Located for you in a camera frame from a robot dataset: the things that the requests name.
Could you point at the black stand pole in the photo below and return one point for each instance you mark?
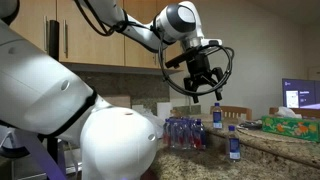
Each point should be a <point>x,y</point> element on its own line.
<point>54,40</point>

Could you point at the white tissue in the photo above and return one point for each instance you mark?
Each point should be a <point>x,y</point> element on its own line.
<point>286,112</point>

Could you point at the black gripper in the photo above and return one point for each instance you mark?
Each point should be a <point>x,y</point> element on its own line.
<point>199,63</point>

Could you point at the shrink-wrapped pack of water bottles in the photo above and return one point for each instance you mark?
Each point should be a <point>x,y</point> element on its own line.
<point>183,135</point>

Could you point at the wooden cabinet door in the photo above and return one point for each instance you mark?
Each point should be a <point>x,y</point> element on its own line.
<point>30,23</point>
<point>173,50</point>
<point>90,43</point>
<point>138,53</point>

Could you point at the television screen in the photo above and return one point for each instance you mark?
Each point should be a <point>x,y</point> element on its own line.
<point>300,93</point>

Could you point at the green floral tissue box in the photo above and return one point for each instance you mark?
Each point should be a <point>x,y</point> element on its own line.
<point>290,128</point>

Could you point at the woven beige placemat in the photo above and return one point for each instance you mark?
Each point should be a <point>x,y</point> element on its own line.
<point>253,133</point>

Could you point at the white paper towel roll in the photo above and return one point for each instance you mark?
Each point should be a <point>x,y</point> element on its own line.
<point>163,111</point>

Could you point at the small black object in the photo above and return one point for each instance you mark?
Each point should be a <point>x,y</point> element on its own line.
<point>250,125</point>

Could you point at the wooden chair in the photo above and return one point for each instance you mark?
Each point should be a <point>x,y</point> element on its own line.
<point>235,111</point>
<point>311,112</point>

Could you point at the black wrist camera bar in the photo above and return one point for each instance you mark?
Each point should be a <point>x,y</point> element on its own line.
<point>175,61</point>

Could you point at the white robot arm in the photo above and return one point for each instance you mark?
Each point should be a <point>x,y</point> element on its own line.
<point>33,83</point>

